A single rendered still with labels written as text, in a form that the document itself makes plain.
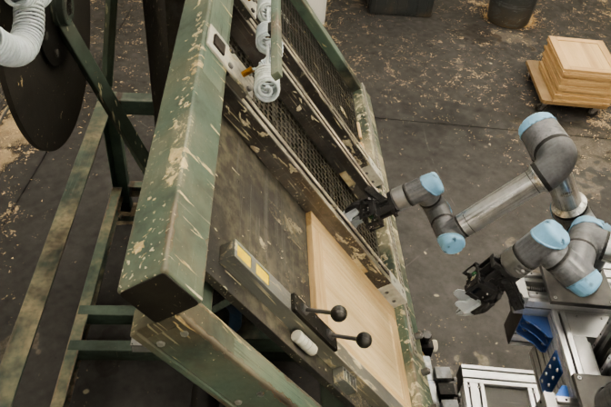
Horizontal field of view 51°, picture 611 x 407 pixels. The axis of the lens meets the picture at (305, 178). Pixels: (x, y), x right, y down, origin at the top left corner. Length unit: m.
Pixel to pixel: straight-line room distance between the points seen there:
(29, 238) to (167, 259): 2.90
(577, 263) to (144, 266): 0.98
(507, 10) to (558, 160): 4.41
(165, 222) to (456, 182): 3.36
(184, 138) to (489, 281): 0.83
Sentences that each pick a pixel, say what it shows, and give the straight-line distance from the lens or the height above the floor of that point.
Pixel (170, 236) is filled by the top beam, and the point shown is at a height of 1.91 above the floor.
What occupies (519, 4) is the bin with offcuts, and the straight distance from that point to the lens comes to 6.28.
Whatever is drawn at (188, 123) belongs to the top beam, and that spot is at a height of 1.91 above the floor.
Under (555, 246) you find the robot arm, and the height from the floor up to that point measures 1.66.
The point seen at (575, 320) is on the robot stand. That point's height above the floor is 0.95.
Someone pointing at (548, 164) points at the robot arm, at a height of 1.57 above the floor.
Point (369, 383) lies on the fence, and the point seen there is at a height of 1.18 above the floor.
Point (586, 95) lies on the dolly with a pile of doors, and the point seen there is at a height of 0.20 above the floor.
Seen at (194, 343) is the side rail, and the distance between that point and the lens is 1.18.
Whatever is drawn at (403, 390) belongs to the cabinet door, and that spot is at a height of 0.93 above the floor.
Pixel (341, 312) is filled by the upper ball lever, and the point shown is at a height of 1.54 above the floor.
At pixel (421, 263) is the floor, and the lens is 3.74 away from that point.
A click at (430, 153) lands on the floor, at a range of 4.52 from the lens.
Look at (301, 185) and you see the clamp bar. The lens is 1.88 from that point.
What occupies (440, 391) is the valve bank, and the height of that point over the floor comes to 0.76.
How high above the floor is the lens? 2.68
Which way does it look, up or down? 40 degrees down
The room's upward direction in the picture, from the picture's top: 5 degrees clockwise
